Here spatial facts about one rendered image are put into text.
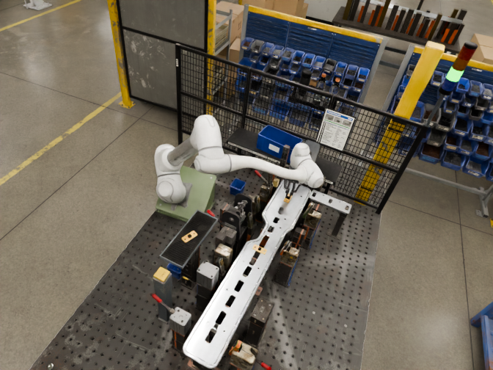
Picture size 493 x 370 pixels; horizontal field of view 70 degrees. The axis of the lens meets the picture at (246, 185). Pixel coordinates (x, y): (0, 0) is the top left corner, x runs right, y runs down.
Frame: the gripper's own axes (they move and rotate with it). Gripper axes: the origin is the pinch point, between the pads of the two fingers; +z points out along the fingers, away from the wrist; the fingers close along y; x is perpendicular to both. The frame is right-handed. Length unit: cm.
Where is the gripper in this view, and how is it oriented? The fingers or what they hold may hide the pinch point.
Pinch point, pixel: (289, 194)
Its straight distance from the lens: 239.0
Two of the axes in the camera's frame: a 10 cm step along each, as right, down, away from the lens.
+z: -1.1, 7.1, 7.0
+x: 4.3, -6.0, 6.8
